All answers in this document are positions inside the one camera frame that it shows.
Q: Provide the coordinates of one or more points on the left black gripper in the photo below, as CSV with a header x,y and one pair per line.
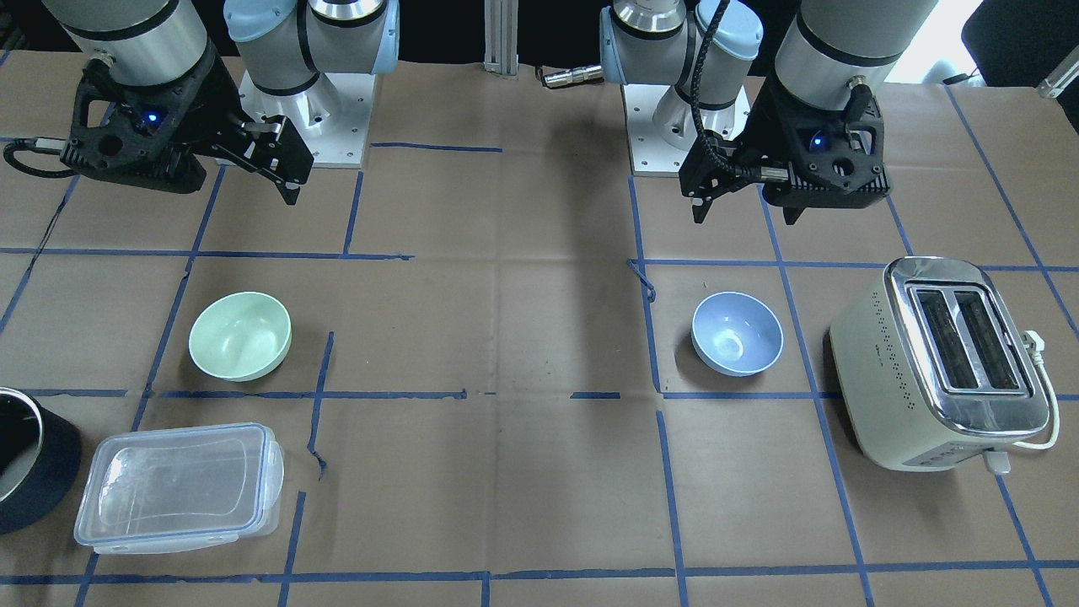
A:
x,y
753,128

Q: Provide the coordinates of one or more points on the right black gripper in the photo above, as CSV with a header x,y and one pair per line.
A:
x,y
212,105

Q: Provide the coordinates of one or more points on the green bowl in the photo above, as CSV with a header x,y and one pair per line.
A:
x,y
241,337

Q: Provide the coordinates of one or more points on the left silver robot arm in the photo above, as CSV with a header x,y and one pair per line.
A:
x,y
706,50

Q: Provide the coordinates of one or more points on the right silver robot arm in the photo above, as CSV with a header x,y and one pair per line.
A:
x,y
285,45

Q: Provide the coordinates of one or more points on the blue bowl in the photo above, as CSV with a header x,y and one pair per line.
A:
x,y
736,334

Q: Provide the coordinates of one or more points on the cream toaster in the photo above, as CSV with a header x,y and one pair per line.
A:
x,y
933,371

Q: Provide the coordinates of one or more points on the clear plastic food container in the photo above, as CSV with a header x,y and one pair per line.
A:
x,y
175,490

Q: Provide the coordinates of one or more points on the dark blue saucepan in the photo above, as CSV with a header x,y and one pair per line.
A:
x,y
41,453

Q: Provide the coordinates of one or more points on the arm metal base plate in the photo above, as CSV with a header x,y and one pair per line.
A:
x,y
333,117
660,131

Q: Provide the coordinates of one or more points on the aluminium frame post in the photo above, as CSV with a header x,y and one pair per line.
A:
x,y
500,34

